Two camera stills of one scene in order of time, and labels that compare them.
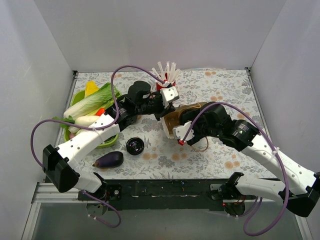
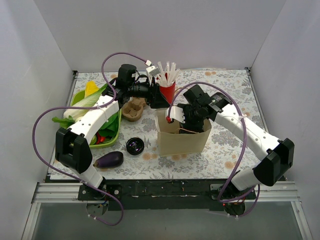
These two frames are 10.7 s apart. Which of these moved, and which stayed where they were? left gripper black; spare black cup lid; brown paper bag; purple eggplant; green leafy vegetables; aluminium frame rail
Moved: left gripper black; brown paper bag
Stayed: green leafy vegetables; aluminium frame rail; purple eggplant; spare black cup lid
